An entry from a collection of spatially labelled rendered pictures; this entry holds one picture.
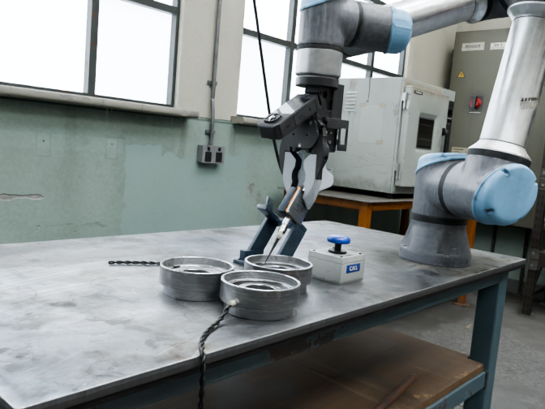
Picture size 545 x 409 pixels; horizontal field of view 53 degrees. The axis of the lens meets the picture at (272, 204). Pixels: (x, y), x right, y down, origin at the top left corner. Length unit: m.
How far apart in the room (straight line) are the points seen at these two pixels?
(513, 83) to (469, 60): 3.67
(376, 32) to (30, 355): 0.69
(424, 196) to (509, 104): 0.25
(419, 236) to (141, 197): 1.68
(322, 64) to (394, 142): 2.15
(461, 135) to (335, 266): 3.87
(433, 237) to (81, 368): 0.82
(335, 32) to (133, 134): 1.77
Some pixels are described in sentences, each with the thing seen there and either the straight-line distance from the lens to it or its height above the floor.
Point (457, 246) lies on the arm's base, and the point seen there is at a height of 0.84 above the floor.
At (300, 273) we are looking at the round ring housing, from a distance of 0.82.
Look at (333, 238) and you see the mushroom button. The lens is 0.94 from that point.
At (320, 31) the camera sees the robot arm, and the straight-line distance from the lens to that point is 0.91.
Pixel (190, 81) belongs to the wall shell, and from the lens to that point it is 2.78.
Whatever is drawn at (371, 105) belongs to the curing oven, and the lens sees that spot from 3.12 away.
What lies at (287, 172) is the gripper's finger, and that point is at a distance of 0.93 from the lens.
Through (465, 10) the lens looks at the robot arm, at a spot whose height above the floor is 1.32.
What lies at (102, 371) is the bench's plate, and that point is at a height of 0.80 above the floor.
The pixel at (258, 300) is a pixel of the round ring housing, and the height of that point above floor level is 0.83.
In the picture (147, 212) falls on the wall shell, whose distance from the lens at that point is 2.66.
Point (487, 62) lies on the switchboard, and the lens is 4.74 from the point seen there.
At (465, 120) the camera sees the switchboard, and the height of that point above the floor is 1.34.
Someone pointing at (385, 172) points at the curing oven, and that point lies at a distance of 3.05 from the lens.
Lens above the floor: 1.02
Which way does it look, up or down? 6 degrees down
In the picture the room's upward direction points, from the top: 5 degrees clockwise
